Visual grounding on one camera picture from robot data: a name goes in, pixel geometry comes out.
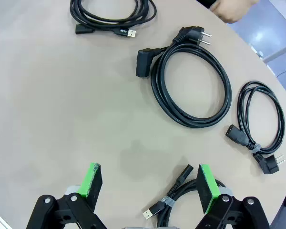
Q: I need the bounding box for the black USB extension cable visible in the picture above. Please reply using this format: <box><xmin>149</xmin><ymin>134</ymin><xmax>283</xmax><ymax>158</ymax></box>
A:
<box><xmin>70</xmin><ymin>0</ymin><xmax>157</xmax><ymax>40</ymax></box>

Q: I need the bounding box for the thin black power cable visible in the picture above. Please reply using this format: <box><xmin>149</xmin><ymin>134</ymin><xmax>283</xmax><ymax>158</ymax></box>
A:
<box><xmin>225</xmin><ymin>81</ymin><xmax>286</xmax><ymax>175</ymax></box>

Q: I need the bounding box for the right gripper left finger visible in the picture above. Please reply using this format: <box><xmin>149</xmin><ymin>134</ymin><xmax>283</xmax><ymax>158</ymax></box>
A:
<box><xmin>26</xmin><ymin>162</ymin><xmax>108</xmax><ymax>229</ymax></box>

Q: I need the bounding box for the thick black power cable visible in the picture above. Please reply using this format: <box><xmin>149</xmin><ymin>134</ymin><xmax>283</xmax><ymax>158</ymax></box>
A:
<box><xmin>135</xmin><ymin>26</ymin><xmax>233</xmax><ymax>129</ymax></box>

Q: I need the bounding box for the black USB charging cable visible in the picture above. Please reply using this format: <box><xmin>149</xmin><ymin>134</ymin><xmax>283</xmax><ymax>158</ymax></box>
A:
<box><xmin>143</xmin><ymin>164</ymin><xmax>227</xmax><ymax>228</ymax></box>

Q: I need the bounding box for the person's left hand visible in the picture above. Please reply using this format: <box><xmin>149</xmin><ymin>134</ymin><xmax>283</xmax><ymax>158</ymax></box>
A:
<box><xmin>209</xmin><ymin>0</ymin><xmax>260</xmax><ymax>24</ymax></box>

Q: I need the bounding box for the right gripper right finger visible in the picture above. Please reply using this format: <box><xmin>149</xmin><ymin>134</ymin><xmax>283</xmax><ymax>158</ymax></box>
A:
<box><xmin>195</xmin><ymin>164</ymin><xmax>271</xmax><ymax>229</ymax></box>

